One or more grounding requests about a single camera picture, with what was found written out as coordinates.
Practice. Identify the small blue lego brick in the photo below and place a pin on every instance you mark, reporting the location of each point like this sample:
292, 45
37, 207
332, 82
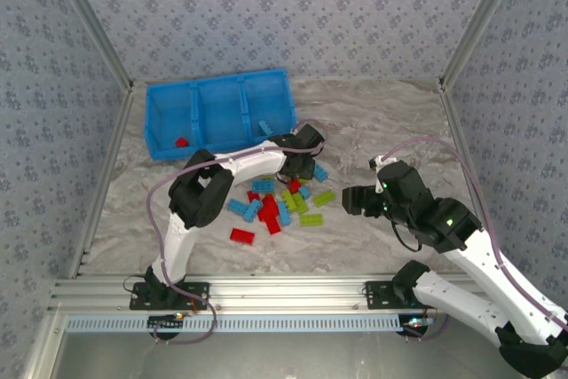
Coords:
304, 192

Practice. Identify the small red lego brick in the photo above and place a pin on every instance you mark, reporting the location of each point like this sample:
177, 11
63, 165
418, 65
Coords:
294, 185

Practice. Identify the small green lego brick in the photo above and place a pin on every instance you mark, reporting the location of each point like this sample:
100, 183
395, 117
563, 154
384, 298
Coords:
267, 178

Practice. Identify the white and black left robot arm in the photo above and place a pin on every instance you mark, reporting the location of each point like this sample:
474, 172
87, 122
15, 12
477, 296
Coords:
182, 237

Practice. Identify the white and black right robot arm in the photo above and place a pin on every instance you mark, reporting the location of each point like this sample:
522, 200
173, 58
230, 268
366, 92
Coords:
470, 308

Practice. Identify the blue three-compartment plastic bin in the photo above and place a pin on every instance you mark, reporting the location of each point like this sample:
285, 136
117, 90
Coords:
217, 108

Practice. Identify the aluminium side rail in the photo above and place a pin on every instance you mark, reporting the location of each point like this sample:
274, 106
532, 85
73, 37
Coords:
461, 148
104, 175

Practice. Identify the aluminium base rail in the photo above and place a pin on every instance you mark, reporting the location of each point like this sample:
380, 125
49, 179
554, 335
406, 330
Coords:
284, 292

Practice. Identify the aluminium frame post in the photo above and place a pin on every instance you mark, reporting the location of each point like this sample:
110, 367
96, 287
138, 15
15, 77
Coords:
89, 19
483, 19

